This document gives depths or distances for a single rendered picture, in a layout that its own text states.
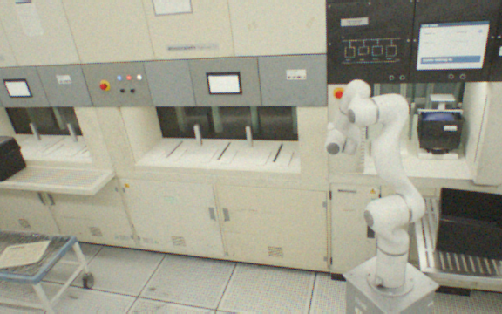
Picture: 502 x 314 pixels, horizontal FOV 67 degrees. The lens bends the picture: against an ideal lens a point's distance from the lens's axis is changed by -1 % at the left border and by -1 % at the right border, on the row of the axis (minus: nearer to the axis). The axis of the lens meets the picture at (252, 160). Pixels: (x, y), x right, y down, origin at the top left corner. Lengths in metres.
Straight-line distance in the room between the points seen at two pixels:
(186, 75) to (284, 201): 0.98
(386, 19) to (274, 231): 1.47
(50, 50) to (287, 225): 1.87
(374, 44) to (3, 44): 2.29
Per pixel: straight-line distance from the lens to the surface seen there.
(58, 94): 2.86
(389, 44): 2.02
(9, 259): 3.04
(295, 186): 2.40
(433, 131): 2.42
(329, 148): 1.84
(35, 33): 2.82
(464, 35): 2.05
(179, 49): 2.27
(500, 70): 2.13
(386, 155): 1.48
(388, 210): 1.50
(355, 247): 2.62
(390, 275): 1.71
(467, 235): 1.94
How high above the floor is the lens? 2.04
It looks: 28 degrees down
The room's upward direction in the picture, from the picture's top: 7 degrees counter-clockwise
